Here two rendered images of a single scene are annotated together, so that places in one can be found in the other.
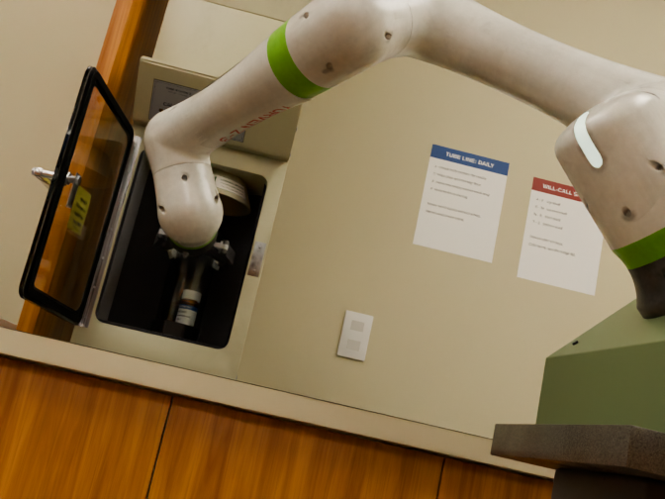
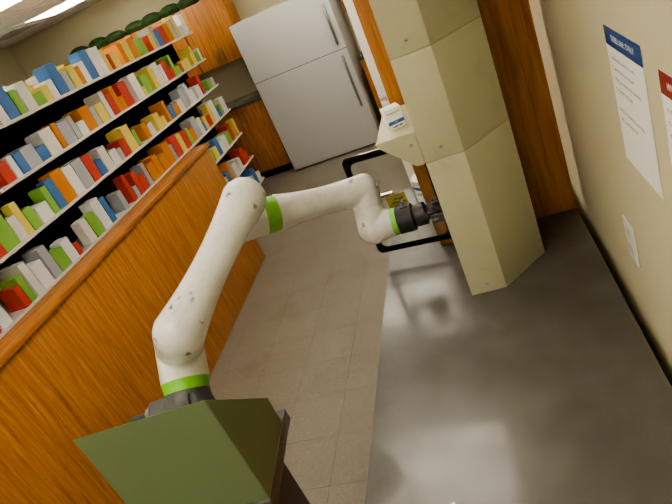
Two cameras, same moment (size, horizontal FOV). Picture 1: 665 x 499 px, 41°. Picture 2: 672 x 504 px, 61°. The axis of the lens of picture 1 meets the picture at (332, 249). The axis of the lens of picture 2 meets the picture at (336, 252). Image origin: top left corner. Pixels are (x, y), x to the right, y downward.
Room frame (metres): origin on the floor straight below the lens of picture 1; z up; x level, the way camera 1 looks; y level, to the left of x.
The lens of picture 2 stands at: (2.00, -1.38, 1.98)
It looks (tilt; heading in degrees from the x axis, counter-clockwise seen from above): 25 degrees down; 114
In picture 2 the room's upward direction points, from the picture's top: 25 degrees counter-clockwise
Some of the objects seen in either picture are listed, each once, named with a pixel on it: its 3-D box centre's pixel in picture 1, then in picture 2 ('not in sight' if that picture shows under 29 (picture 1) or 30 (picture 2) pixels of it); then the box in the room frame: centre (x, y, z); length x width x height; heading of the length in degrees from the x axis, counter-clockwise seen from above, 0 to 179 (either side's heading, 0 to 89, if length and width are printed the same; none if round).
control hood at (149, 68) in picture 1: (217, 110); (402, 136); (1.63, 0.28, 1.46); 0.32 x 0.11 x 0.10; 94
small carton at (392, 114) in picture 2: not in sight; (392, 116); (1.64, 0.23, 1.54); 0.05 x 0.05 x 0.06; 23
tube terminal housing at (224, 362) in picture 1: (201, 199); (473, 156); (1.82, 0.30, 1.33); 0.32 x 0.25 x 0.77; 94
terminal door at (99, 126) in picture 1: (82, 203); (399, 198); (1.51, 0.45, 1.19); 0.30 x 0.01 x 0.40; 176
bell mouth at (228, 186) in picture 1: (213, 189); not in sight; (1.79, 0.27, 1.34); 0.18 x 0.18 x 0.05
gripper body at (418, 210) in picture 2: not in sight; (429, 211); (1.64, 0.26, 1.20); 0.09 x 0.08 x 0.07; 4
